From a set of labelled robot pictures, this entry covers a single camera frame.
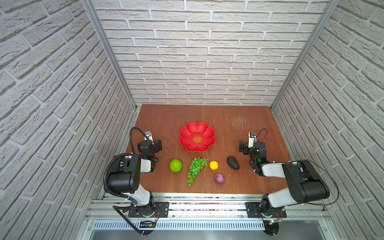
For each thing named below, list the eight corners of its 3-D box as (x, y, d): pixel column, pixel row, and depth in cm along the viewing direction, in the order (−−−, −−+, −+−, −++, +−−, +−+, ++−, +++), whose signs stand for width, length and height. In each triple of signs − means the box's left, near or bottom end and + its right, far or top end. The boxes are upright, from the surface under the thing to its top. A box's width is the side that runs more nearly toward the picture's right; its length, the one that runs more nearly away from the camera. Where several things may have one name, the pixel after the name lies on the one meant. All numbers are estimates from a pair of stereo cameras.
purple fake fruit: (215, 185, 84) (216, 182, 80) (214, 176, 87) (215, 173, 83) (223, 185, 84) (225, 182, 80) (222, 176, 87) (224, 173, 83)
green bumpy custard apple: (170, 172, 87) (169, 169, 82) (171, 162, 91) (170, 158, 86) (181, 172, 87) (181, 169, 82) (182, 162, 91) (181, 158, 86)
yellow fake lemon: (209, 170, 89) (210, 167, 85) (209, 163, 91) (210, 160, 88) (217, 170, 89) (218, 167, 85) (216, 163, 91) (217, 160, 88)
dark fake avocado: (233, 172, 88) (234, 169, 84) (225, 159, 93) (226, 157, 89) (239, 169, 89) (241, 166, 86) (231, 157, 94) (233, 154, 91)
